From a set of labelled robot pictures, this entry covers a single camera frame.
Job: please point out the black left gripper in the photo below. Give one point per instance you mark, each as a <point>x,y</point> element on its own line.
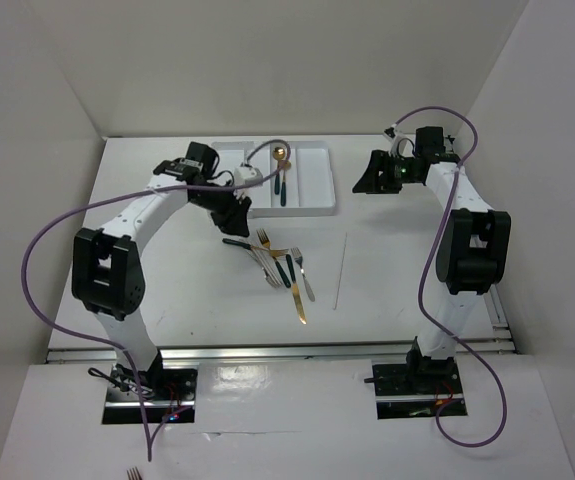
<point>232,220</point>

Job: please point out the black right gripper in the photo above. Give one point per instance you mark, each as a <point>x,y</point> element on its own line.
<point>371,182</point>

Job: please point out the gold fork green handle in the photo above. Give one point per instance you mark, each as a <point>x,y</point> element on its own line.
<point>265,242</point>
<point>250,247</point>

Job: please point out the silver fork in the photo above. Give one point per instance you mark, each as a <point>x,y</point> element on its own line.
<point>299,259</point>
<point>267,275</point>

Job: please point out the gold spoon green handle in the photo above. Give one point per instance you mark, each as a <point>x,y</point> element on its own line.
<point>283,187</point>
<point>279,155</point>

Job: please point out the gold knife green handle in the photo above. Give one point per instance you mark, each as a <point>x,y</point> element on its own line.
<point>295,291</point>

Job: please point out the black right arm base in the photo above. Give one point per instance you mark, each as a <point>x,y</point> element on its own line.
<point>416,376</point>

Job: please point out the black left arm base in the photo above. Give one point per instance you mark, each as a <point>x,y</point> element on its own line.
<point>172,385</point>

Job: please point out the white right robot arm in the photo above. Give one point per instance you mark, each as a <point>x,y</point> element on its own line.
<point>435,342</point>

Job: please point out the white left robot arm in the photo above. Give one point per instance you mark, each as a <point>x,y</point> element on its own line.
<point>107,275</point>

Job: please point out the white chopstick right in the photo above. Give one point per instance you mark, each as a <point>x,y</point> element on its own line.
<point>340,272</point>

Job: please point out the white compartment cutlery tray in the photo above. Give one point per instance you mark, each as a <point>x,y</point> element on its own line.
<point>309,181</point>

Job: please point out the gold fork bottom edge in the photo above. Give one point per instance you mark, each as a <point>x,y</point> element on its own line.
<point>134,474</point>

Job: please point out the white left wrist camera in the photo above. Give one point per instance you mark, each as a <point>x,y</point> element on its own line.
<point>247,179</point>

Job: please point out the aluminium rail front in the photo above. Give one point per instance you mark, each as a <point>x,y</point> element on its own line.
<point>279,353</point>

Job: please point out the aluminium rail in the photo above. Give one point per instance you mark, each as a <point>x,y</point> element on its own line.
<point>279,353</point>
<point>497,310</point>

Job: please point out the aluminium rail right side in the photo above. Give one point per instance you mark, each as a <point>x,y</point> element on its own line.
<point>497,310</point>

